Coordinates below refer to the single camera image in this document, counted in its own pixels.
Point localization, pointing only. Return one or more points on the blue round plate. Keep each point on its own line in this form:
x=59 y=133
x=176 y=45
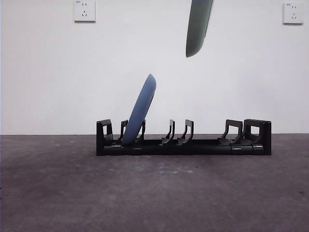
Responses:
x=141 y=108

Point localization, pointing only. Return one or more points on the green round plate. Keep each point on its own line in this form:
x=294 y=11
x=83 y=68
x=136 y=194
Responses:
x=196 y=29

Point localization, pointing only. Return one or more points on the black plate rack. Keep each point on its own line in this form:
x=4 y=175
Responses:
x=205 y=148

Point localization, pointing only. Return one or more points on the white wall socket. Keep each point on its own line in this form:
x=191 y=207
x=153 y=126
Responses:
x=293 y=14
x=84 y=10

